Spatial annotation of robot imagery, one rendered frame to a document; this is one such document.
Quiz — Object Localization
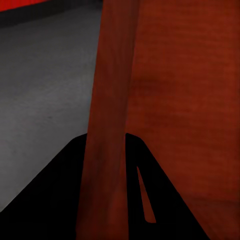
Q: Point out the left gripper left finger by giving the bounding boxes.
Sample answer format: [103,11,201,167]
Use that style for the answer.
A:
[0,133,87,240]

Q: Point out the storage box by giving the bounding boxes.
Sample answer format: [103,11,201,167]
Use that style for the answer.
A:
[75,0,240,240]

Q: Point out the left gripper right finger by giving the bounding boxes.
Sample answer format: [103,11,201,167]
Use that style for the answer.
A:
[125,133,210,240]

